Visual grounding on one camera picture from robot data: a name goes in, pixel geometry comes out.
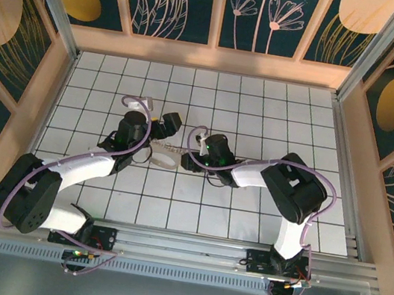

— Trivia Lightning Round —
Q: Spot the perforated metal strip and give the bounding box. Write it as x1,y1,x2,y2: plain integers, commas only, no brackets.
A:
0,237,343,295

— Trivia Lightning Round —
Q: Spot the left controller board green light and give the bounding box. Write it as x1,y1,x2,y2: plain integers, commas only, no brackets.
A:
62,246,97,263

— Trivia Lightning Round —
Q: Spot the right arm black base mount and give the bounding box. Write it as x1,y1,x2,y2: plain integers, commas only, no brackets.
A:
241,246,316,288

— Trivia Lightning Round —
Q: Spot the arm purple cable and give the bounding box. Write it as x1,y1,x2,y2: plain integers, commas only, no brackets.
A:
0,76,160,285
162,123,345,295

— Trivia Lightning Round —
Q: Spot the right controller board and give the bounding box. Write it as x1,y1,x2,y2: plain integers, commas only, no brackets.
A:
281,276,312,293

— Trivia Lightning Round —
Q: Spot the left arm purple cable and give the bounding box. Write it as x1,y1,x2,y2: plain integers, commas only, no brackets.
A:
0,76,160,285

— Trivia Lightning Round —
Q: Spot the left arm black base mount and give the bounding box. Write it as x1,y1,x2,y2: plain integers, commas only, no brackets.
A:
46,212,121,254

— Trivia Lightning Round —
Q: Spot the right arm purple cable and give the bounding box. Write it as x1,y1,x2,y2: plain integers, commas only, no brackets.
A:
162,123,345,295

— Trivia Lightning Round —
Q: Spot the aluminium mounting rail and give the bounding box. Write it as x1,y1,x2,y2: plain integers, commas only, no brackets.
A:
0,200,383,295

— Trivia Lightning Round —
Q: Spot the right aluminium frame post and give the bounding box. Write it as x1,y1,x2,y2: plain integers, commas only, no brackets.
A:
334,0,394,109

